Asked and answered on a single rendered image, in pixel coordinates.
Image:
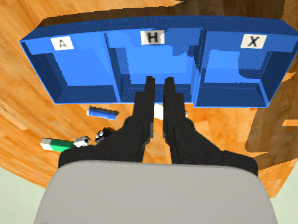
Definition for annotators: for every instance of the blue three-compartment bin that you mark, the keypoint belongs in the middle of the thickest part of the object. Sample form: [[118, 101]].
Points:
[[239, 78]]

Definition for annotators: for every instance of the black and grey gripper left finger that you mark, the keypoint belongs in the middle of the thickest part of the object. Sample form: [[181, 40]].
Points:
[[127, 144]]

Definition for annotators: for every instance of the white domino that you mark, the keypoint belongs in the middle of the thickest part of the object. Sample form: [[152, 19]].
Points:
[[158, 111]]

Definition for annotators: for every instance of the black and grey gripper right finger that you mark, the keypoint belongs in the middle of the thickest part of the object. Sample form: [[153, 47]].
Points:
[[188, 146]]

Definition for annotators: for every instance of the blue battery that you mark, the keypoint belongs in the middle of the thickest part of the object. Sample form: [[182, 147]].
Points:
[[100, 113]]

